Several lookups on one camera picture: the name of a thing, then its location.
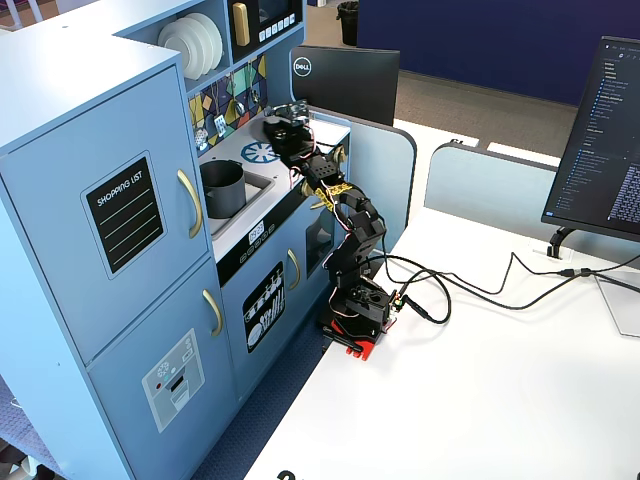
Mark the black trash bin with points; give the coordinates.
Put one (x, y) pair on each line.
(348, 22)

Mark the gray toy sink basin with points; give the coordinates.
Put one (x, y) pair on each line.
(256, 192)

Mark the monitor with lit screen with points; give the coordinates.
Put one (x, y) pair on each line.
(600, 150)

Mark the steel slotted spatula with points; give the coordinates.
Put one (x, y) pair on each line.
(220, 124)

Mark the white toy plate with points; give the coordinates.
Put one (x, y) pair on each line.
(176, 46)
(216, 42)
(204, 36)

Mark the blue toy kitchen unit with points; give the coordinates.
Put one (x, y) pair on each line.
(50, 150)

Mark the dark gray cooking pot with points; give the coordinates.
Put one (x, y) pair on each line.
(226, 200)

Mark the black Dell monitor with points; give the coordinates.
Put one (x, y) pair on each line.
(350, 85)

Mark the gray edged desk divider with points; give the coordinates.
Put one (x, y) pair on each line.
(380, 180)
(480, 190)

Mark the steel slotted skimmer spoon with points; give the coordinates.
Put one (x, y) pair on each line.
(201, 137)

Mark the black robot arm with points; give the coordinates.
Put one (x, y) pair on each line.
(360, 235)

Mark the gray monitor base plate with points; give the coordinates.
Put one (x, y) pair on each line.
(625, 310)

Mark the small steel spoon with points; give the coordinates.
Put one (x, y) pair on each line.
(255, 97)

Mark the black shopping list board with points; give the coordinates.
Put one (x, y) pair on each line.
(125, 215)

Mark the black toy microwave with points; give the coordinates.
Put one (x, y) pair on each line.
(255, 50)

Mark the steel pot with lid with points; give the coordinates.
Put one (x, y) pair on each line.
(300, 107)

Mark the gold stove knob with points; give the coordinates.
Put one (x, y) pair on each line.
(305, 189)
(342, 156)

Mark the black curved object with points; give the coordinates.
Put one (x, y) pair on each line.
(286, 475)

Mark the red arm base clamp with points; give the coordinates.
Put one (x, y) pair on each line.
(362, 350)

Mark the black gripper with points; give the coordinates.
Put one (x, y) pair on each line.
(278, 131)

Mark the steel ladle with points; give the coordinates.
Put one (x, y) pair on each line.
(240, 107)

